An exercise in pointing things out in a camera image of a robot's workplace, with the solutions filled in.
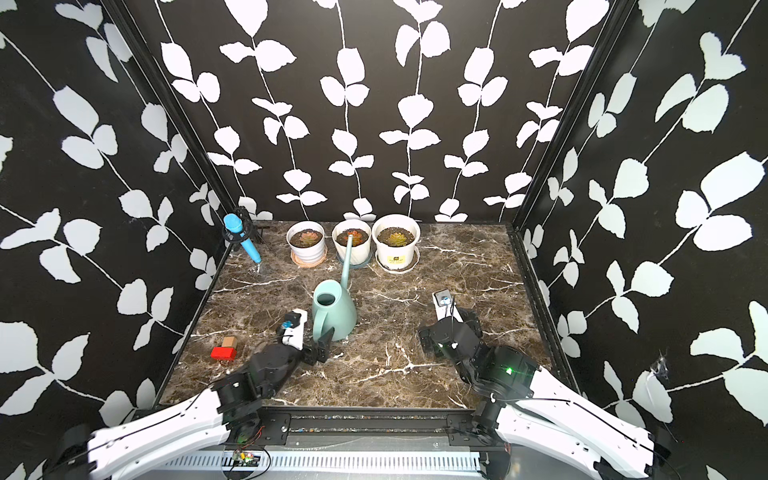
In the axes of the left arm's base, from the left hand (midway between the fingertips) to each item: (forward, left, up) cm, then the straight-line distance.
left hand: (321, 321), depth 79 cm
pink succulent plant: (+35, +9, -5) cm, 36 cm away
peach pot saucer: (+29, +10, -13) cm, 34 cm away
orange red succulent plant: (+33, -8, -3) cm, 34 cm away
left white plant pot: (+31, +11, -8) cm, 34 cm away
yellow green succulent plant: (+31, -22, -3) cm, 38 cm away
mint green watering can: (+4, -3, +2) cm, 5 cm away
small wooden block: (0, +29, -11) cm, 31 cm away
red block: (-3, +30, -13) cm, 33 cm away
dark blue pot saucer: (+29, -2, -12) cm, 32 cm away
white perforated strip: (-30, -4, -14) cm, 33 cm away
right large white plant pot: (+26, -22, -7) cm, 34 cm away
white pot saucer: (+24, -25, -13) cm, 37 cm away
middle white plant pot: (+37, -10, -5) cm, 39 cm away
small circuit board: (-28, +19, -14) cm, 37 cm away
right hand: (-3, -30, +8) cm, 31 cm away
